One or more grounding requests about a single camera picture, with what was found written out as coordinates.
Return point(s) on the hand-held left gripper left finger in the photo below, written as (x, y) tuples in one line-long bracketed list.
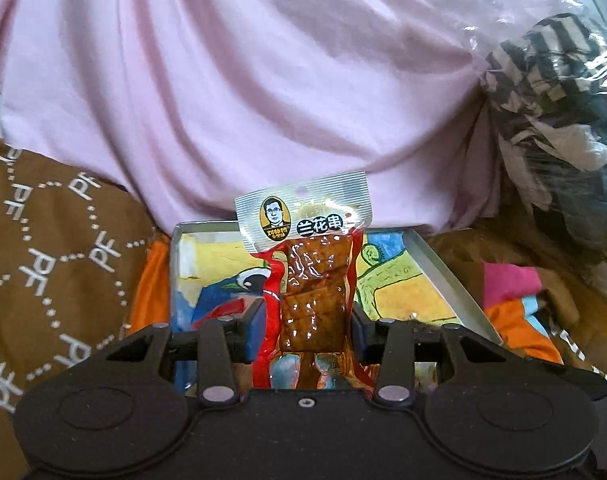
[(251, 332)]

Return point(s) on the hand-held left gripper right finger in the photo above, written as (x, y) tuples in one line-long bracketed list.
[(362, 335)]

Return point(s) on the red dried tofu packet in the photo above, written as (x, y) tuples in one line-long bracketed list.
[(313, 280)]

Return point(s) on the grey shallow cardboard box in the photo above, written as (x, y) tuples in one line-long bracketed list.
[(453, 285)]

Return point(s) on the colourful crayon drawing paper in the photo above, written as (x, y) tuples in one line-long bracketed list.
[(403, 285)]

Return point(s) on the colourful cartoon bed sheet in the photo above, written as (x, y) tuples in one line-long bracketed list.
[(513, 320)]

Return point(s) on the brown quilt with white print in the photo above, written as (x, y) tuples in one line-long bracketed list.
[(58, 260)]

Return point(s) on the pink cloth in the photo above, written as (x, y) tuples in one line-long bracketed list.
[(233, 85)]

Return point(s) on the plastic bag of clothes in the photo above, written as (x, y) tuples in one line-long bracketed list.
[(548, 110)]

